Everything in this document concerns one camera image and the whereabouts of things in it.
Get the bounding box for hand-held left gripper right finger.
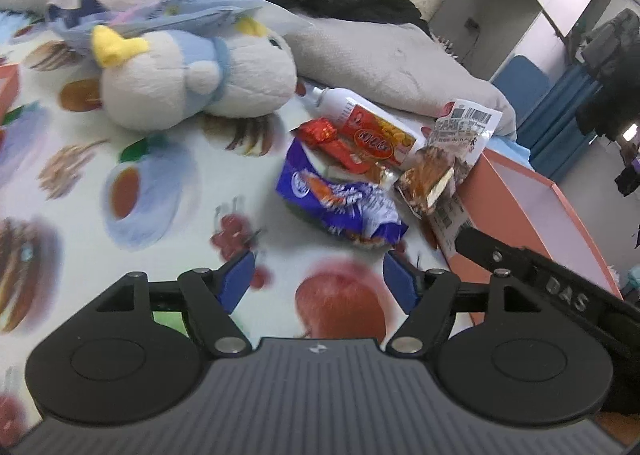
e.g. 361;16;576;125
382;251;547;359

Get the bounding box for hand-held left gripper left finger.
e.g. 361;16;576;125
94;251;257;357

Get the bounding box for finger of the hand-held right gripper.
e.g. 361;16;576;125
455;226;534;282

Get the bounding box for clear labelled packet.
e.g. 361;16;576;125
427;190;476;257

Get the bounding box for pink cardboard box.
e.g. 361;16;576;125
447;148;623;331

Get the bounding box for purple snack packet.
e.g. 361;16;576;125
276;137;409;249

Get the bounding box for brown snack packet white label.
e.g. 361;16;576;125
394;99;504;217

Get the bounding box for blue bedsheet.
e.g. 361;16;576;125
479;134;532;167

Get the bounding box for blue curtain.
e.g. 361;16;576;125
519;69;603;182

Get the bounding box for fruit printed blanket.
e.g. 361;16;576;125
0;5;481;441

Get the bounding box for small red snack packet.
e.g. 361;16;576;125
294;117;372;174

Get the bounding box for white bottle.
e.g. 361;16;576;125
304;85;362;122

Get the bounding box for white and blue plush toy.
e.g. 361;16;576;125
92;18;299;132

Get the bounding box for grey pillow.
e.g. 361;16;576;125
0;0;518;138

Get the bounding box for black hanging clothes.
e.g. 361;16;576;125
574;7;640;138

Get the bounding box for light blue plastic bag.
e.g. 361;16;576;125
46;0;265;44

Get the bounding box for black charger with cable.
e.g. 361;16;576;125
457;17;482;61

